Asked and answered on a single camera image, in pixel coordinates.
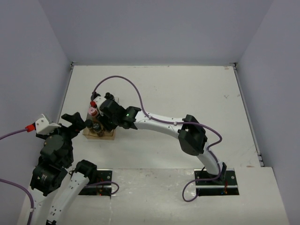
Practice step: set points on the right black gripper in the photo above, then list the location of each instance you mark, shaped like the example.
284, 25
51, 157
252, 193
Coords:
103, 120

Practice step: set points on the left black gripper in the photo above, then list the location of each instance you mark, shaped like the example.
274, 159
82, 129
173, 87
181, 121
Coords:
78, 123

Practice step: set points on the black lid pepper jar front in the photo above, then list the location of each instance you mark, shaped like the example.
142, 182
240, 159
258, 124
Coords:
98, 129

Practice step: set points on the pink lid spice bottle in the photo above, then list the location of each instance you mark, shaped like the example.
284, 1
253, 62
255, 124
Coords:
93, 112

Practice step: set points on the black-knob bottle brown contents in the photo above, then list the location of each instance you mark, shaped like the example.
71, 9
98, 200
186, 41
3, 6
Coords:
94, 95

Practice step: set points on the black-knob bottle white contents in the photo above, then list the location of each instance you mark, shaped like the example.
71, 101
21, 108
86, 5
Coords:
109, 96

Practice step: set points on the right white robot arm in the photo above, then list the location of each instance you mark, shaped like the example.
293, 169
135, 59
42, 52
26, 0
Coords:
188, 131

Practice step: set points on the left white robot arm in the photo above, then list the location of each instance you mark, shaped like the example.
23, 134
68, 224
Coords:
45, 183

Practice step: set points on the clear plastic bin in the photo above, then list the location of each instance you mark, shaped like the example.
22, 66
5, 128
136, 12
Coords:
117, 100

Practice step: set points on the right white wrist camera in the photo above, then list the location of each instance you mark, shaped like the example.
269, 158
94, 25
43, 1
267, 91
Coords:
97, 102

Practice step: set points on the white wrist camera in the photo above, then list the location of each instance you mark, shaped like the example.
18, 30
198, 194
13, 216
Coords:
44, 125
97, 102

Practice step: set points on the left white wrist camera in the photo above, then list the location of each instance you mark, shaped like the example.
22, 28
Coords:
44, 125

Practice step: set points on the left aluminium table rail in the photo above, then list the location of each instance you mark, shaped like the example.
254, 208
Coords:
60, 94

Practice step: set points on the aluminium table rail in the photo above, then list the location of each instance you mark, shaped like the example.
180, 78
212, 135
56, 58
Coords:
259, 155
60, 94

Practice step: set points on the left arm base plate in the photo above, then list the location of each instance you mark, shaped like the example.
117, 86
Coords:
102, 175

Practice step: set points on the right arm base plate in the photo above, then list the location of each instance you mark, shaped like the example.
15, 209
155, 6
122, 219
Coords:
228, 186

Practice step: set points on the right aluminium table rail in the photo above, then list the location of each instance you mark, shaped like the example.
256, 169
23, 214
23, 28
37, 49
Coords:
259, 155

